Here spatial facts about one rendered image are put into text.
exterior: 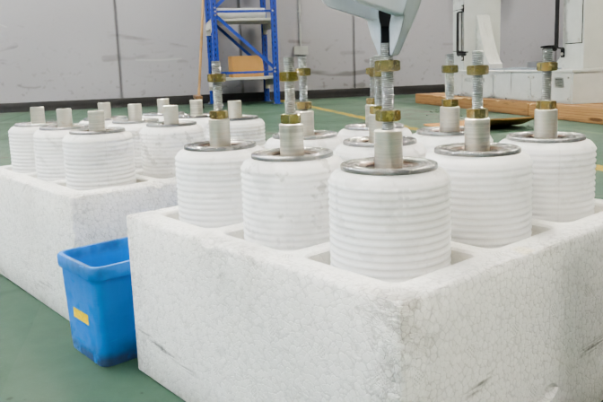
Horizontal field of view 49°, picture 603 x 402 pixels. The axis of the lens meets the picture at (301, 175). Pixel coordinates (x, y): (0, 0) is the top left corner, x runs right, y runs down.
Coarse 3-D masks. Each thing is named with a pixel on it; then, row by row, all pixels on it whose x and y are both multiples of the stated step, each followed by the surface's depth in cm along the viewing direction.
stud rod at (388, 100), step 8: (384, 48) 50; (384, 56) 50; (392, 56) 50; (384, 72) 50; (392, 72) 50; (384, 80) 50; (392, 80) 50; (384, 88) 50; (392, 88) 50; (384, 96) 50; (392, 96) 50; (384, 104) 51; (392, 104) 50; (384, 128) 51; (392, 128) 51
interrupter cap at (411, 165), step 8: (352, 160) 54; (360, 160) 54; (368, 160) 54; (408, 160) 53; (416, 160) 53; (424, 160) 53; (432, 160) 52; (344, 168) 50; (352, 168) 50; (360, 168) 50; (368, 168) 50; (400, 168) 49; (408, 168) 49; (416, 168) 48; (424, 168) 49; (432, 168) 49
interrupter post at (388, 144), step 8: (376, 136) 51; (384, 136) 50; (392, 136) 50; (400, 136) 51; (376, 144) 51; (384, 144) 50; (392, 144) 50; (400, 144) 51; (376, 152) 51; (384, 152) 50; (392, 152) 50; (400, 152) 51; (376, 160) 51; (384, 160) 51; (392, 160) 50; (400, 160) 51; (376, 168) 51; (384, 168) 51; (392, 168) 51
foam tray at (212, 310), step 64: (192, 256) 61; (256, 256) 54; (320, 256) 55; (512, 256) 51; (576, 256) 57; (192, 320) 63; (256, 320) 55; (320, 320) 48; (384, 320) 43; (448, 320) 46; (512, 320) 51; (576, 320) 58; (192, 384) 65; (256, 384) 56; (320, 384) 49; (384, 384) 44; (448, 384) 47; (512, 384) 52; (576, 384) 60
